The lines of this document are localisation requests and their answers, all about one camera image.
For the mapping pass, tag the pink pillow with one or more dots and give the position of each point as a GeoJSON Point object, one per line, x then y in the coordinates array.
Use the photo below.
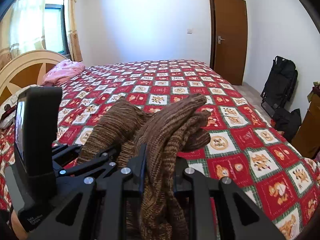
{"type": "Point", "coordinates": [62, 72]}

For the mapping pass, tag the black bag on floor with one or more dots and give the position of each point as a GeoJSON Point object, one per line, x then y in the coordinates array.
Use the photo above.
{"type": "Point", "coordinates": [286, 122]}

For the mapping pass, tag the brown knitted sweater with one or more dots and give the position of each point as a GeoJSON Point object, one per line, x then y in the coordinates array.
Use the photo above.
{"type": "Point", "coordinates": [178, 127]}

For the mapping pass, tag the sheer yellow curtain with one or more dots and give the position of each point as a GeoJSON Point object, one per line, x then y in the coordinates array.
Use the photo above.
{"type": "Point", "coordinates": [22, 29]}

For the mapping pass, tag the red patchwork bear blanket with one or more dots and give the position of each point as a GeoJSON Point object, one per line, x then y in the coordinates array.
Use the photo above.
{"type": "Point", "coordinates": [243, 146]}

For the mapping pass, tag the cream wooden headboard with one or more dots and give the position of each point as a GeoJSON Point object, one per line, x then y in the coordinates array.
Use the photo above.
{"type": "Point", "coordinates": [27, 69]}

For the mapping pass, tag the window with dark frame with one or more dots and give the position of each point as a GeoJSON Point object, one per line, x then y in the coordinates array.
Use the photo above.
{"type": "Point", "coordinates": [54, 27]}

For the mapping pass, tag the brown wooden cabinet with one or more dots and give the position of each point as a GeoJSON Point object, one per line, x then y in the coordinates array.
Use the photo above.
{"type": "Point", "coordinates": [306, 141]}

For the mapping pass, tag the beige patterned curtain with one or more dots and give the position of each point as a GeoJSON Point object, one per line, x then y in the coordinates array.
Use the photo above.
{"type": "Point", "coordinates": [71, 31]}

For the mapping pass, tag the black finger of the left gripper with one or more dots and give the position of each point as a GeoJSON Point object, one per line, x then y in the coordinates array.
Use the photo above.
{"type": "Point", "coordinates": [64, 154]}
{"type": "Point", "coordinates": [105, 156]}

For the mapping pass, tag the silver door handle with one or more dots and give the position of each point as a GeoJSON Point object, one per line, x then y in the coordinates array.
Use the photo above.
{"type": "Point", "coordinates": [220, 39]}

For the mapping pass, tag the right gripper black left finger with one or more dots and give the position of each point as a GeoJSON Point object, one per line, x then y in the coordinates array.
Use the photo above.
{"type": "Point", "coordinates": [93, 205]}

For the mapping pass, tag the grey pillow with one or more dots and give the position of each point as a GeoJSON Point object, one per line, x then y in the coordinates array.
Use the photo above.
{"type": "Point", "coordinates": [7, 122]}

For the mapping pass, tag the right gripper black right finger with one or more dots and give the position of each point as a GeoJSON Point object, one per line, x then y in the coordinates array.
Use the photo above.
{"type": "Point", "coordinates": [218, 208]}

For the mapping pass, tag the brown wooden door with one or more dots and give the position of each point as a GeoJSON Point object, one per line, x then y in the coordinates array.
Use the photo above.
{"type": "Point", "coordinates": [229, 20]}

